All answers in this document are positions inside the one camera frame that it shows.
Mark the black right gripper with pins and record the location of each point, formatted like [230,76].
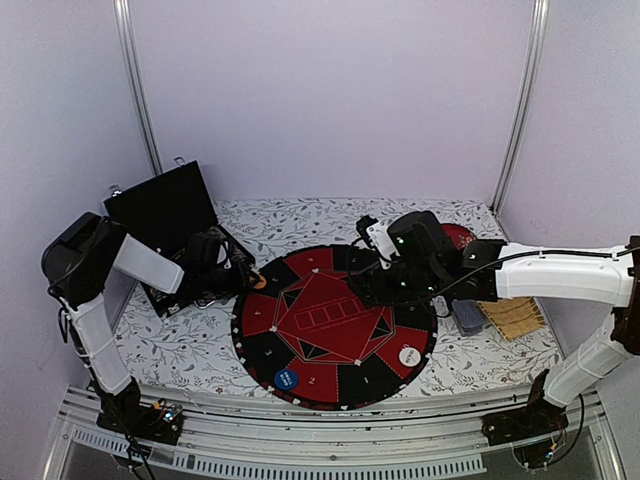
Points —
[363,280]

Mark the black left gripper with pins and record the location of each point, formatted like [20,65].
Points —
[242,280]

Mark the orange big blind button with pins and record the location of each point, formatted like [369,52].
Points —
[257,282]

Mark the white dealer button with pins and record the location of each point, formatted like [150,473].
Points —
[409,357]

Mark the blue small blind button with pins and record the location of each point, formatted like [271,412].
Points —
[286,379]

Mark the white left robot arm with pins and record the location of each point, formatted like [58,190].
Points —
[78,263]

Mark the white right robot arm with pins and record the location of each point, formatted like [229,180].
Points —
[417,262]

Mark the black poker chip case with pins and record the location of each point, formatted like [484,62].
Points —
[163,213]

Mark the blue playing card deck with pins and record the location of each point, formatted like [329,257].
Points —
[468,316]

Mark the red floral round plate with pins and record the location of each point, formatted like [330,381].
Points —
[459,235]

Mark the floral table cloth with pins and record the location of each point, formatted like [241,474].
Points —
[192,349]

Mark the round red black poker mat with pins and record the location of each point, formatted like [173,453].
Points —
[307,319]

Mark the woven bamboo tray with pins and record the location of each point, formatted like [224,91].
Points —
[514,318]

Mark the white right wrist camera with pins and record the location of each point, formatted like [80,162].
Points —
[375,234]

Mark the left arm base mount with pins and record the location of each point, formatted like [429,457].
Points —
[160,422]

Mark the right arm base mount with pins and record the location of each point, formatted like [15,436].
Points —
[519,424]

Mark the left aluminium frame post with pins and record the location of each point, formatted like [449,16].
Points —
[125,30]

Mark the aluminium frame post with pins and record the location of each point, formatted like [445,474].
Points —
[125,30]
[527,88]

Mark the right aluminium frame post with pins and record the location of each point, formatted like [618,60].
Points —
[527,88]

